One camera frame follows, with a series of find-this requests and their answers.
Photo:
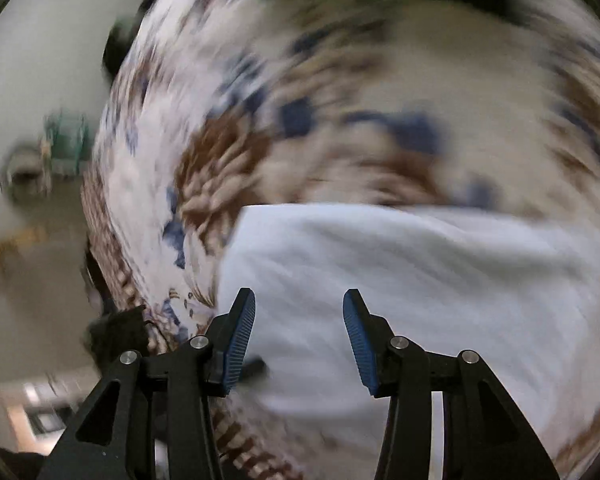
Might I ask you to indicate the floral bed blanket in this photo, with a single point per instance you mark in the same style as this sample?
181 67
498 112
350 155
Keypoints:
220 160

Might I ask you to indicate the white t-shirt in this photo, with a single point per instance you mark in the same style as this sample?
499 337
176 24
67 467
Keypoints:
430 285

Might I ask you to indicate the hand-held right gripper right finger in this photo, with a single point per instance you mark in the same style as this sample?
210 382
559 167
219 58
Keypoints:
357 345

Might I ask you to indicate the green plastic rack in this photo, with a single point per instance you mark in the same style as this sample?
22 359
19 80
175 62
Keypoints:
67 140

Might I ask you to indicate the dark clothes pile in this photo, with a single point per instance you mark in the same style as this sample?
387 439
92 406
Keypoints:
122 47

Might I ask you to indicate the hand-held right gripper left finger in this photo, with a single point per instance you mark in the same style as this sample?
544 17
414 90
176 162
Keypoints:
240 340

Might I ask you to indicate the round grey object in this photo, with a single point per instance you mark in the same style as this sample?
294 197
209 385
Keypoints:
25 170

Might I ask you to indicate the dark fuzzy object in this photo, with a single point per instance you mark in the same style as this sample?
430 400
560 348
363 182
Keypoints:
117 335

